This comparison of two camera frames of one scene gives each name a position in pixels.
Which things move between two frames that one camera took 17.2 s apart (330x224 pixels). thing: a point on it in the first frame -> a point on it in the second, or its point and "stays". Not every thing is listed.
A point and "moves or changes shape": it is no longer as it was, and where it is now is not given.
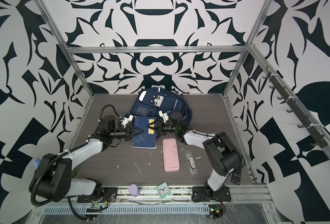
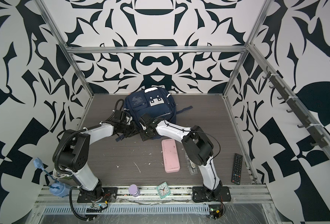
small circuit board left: x=97 y=208 stays
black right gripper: x=159 y=125 -> x=142 y=136
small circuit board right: x=215 y=211 stays
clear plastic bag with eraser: x=191 y=163 stays
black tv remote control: x=236 y=176 stays
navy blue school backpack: x=154 y=102 moves or changes shape
